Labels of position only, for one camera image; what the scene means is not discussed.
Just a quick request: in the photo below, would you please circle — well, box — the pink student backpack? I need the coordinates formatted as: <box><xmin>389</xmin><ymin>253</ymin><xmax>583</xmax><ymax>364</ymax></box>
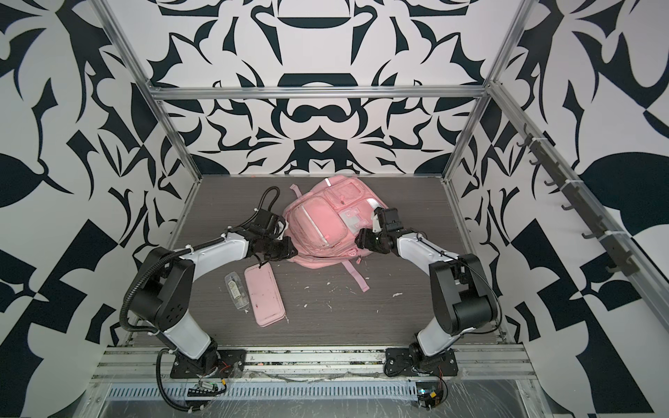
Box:
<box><xmin>283</xmin><ymin>175</ymin><xmax>387</xmax><ymax>292</ymax></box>

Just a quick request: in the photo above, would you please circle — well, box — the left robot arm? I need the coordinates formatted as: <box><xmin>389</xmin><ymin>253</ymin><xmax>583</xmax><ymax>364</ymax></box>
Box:
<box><xmin>120</xmin><ymin>209</ymin><xmax>298</xmax><ymax>376</ymax></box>

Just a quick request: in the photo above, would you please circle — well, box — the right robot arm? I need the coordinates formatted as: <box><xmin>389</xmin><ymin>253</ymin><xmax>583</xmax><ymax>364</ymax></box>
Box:
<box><xmin>355</xmin><ymin>207</ymin><xmax>502</xmax><ymax>358</ymax></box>

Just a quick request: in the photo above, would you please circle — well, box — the pink pencil case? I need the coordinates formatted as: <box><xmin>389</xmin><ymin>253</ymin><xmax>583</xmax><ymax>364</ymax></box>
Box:
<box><xmin>244</xmin><ymin>263</ymin><xmax>286</xmax><ymax>327</ymax></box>

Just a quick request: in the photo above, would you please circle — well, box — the clear plastic small case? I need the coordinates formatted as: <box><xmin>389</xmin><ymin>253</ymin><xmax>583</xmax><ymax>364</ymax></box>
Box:
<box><xmin>225</xmin><ymin>272</ymin><xmax>250</xmax><ymax>312</ymax></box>

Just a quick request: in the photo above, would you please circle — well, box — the right electronics board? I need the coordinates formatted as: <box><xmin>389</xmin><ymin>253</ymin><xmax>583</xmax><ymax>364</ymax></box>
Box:
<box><xmin>417</xmin><ymin>381</ymin><xmax>449</xmax><ymax>410</ymax></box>

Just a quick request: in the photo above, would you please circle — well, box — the electronics board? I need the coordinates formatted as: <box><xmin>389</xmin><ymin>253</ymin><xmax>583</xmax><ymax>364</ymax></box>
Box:
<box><xmin>417</xmin><ymin>381</ymin><xmax>449</xmax><ymax>410</ymax></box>
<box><xmin>187</xmin><ymin>381</ymin><xmax>228</xmax><ymax>397</ymax></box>

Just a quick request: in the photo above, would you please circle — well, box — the left electronics board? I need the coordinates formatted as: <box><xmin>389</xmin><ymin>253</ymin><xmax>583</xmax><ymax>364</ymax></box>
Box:
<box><xmin>187</xmin><ymin>381</ymin><xmax>228</xmax><ymax>397</ymax></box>

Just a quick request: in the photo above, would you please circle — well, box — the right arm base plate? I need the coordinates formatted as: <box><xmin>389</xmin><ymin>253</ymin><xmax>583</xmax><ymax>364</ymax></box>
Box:
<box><xmin>383</xmin><ymin>348</ymin><xmax>459</xmax><ymax>377</ymax></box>

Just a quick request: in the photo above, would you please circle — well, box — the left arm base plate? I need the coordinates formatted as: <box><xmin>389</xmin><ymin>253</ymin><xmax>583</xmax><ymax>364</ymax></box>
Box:
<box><xmin>170</xmin><ymin>349</ymin><xmax>247</xmax><ymax>379</ymax></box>

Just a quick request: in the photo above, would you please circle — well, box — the white slotted cable duct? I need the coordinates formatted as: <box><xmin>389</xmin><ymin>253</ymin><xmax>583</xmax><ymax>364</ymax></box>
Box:
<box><xmin>106</xmin><ymin>381</ymin><xmax>418</xmax><ymax>401</ymax></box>

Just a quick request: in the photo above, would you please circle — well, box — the black corrugated cable left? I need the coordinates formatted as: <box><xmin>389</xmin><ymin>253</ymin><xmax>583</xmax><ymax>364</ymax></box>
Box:
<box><xmin>155</xmin><ymin>347</ymin><xmax>210</xmax><ymax>414</ymax></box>

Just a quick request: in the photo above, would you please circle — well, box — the aluminium front rail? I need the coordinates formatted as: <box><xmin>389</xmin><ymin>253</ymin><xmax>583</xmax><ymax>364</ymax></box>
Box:
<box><xmin>92</xmin><ymin>344</ymin><xmax>537</xmax><ymax>383</ymax></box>

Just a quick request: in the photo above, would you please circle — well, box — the black coat hook rail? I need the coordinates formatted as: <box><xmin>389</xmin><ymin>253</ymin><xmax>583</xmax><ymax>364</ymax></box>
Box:
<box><xmin>521</xmin><ymin>133</ymin><xmax>641</xmax><ymax>277</ymax></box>

